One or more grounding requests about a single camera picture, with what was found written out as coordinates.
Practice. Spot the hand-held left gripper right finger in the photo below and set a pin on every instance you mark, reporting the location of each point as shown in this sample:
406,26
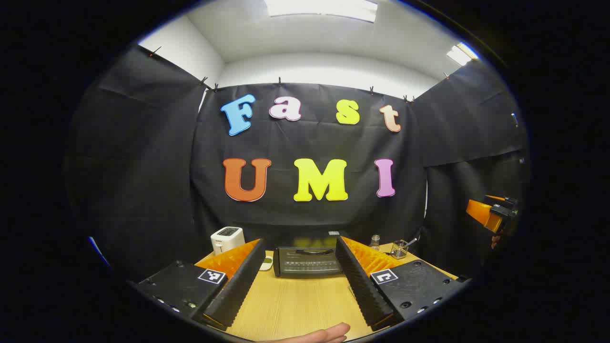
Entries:
364,286

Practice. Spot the white toaster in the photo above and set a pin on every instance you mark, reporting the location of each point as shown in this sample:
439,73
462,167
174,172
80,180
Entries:
228,239

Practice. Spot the ceiling light panel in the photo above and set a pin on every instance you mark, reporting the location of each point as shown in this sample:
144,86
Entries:
321,9
461,54

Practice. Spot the clear glass bottle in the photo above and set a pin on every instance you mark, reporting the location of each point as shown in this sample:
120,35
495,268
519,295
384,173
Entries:
375,243

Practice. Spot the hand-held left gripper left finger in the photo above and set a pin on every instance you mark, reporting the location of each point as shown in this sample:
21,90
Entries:
238,286

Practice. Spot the black backdrop cloth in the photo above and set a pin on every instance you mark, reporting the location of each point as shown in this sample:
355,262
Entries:
305,143

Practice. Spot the black electric oven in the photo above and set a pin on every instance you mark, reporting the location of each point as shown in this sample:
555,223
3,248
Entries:
307,262

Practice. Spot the white compartment dish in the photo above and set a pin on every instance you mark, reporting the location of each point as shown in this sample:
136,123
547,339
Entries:
266,263

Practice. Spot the clear glass cup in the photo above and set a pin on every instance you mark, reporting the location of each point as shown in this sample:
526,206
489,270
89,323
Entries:
399,250

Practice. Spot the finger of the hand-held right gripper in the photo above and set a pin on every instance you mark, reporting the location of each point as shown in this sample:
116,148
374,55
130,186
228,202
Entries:
482,213

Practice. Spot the metal spoon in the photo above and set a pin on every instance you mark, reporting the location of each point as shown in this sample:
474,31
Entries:
412,242

